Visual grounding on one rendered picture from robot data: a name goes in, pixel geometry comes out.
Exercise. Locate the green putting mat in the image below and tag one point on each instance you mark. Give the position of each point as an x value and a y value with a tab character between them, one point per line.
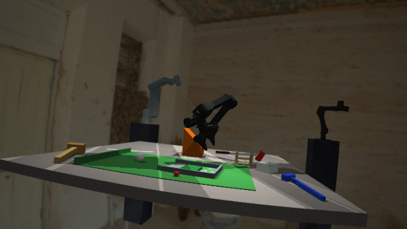
232	176

